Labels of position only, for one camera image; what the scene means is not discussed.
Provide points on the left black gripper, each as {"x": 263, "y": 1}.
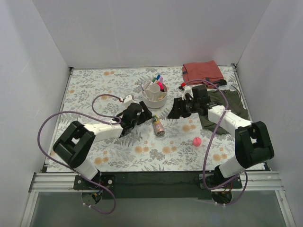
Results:
{"x": 144, "y": 113}

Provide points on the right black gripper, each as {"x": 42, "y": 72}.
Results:
{"x": 183, "y": 108}

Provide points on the pink black highlighter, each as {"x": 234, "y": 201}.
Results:
{"x": 161, "y": 87}

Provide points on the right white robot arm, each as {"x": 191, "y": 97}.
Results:
{"x": 252, "y": 141}

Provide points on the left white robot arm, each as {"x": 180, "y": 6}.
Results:
{"x": 74, "y": 144}

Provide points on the floral patterned table mat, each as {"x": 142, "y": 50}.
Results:
{"x": 94, "y": 94}

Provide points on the white divided round organizer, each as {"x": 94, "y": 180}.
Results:
{"x": 153, "y": 92}

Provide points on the pink round sharpener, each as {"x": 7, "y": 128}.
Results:
{"x": 197, "y": 141}

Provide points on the folded red cloth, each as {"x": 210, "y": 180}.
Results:
{"x": 203, "y": 70}

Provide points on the folded olive green cloth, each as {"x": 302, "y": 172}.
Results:
{"x": 235, "y": 105}

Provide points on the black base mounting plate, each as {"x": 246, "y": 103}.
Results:
{"x": 137, "y": 185}

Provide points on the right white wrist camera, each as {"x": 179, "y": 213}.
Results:
{"x": 185, "y": 89}

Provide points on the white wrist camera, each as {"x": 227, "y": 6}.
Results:
{"x": 185, "y": 89}
{"x": 127, "y": 100}

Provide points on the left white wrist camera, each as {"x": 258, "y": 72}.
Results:
{"x": 127, "y": 100}

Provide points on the aluminium front rail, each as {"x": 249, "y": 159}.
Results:
{"x": 65, "y": 182}

